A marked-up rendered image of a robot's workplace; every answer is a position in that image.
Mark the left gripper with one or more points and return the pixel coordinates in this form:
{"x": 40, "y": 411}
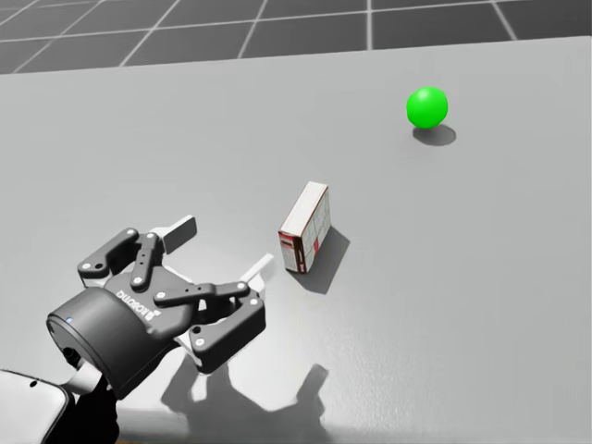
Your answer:
{"x": 115, "y": 328}

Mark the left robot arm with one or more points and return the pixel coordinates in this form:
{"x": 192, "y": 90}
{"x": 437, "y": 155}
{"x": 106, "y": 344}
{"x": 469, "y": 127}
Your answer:
{"x": 28, "y": 407}

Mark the red and white carton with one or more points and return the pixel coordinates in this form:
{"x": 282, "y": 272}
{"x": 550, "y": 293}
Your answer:
{"x": 305, "y": 231}

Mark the green ball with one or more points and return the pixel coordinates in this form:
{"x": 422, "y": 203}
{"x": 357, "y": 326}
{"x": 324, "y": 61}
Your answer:
{"x": 427, "y": 107}

